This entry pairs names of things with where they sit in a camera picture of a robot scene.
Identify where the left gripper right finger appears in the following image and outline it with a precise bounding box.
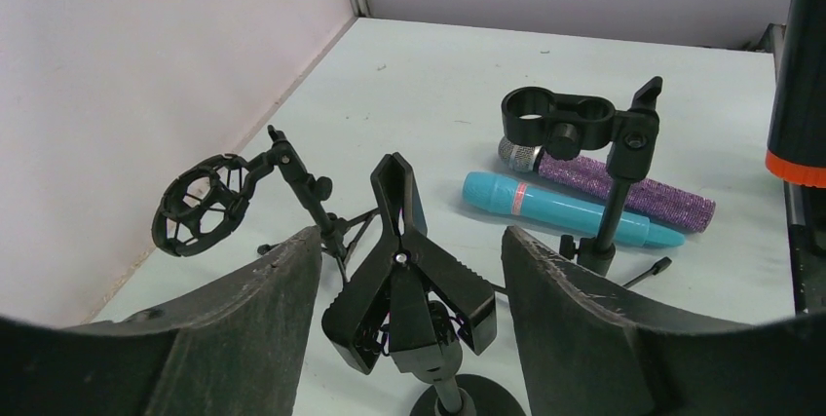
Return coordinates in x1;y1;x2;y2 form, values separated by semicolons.
501;226;825;415

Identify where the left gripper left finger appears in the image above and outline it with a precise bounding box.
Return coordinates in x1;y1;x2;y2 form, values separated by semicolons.
1;227;321;415

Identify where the round base clip mic stand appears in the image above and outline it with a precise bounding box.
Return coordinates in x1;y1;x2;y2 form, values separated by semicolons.
321;153;524;415

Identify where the black microphone orange end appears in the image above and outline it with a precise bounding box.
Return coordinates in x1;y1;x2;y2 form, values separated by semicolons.
766;0;825;188

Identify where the tripod stand with double clamp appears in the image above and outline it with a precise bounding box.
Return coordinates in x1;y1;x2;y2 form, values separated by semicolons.
501;76;663;277

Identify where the purple glitter microphone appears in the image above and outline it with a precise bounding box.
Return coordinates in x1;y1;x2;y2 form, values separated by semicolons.
497;136;718;234

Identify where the teal blue microphone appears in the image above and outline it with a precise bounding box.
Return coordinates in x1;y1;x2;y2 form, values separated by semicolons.
462;171;686;248

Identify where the tripod stand with shock mount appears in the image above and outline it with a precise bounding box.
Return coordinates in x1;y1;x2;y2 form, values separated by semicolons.
151;126;378;284

